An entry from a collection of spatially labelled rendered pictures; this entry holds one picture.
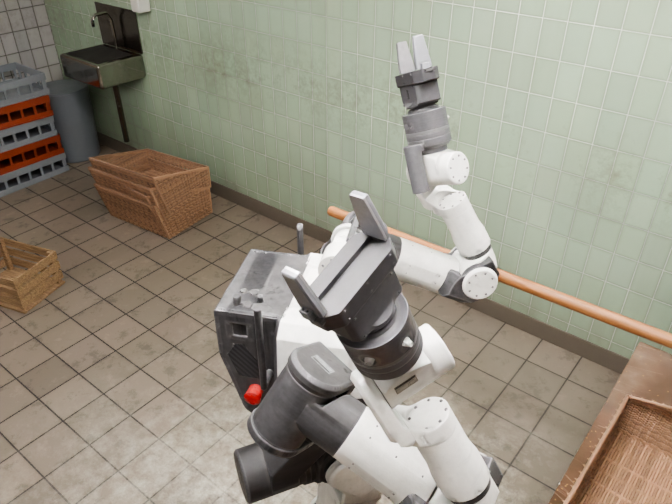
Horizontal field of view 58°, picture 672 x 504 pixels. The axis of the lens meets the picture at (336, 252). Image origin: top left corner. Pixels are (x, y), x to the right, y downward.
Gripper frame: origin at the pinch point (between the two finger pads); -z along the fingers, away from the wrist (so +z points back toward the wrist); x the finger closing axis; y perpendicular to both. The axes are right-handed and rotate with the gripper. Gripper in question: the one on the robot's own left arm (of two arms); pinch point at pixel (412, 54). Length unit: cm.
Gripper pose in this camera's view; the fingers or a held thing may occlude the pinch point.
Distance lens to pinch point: 124.9
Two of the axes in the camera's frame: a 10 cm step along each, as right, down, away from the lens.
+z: 2.4, 9.4, 2.4
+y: -9.4, 2.9, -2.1
